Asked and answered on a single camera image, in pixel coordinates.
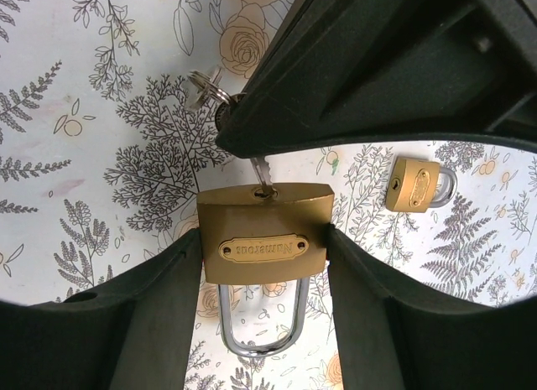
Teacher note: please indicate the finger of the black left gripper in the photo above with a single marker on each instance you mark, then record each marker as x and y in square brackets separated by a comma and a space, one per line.
[367, 71]

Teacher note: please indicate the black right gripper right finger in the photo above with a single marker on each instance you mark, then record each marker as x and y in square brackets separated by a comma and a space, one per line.
[394, 332]

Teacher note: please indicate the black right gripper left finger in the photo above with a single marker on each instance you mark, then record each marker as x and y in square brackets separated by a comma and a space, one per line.
[131, 332]

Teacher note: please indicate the large brass padlock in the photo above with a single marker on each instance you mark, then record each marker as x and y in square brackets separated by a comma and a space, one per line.
[248, 237]

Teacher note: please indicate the small brass padlock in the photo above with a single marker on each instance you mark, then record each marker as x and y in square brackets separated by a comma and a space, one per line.
[412, 186]

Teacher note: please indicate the floral table mat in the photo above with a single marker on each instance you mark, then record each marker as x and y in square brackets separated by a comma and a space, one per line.
[101, 165]

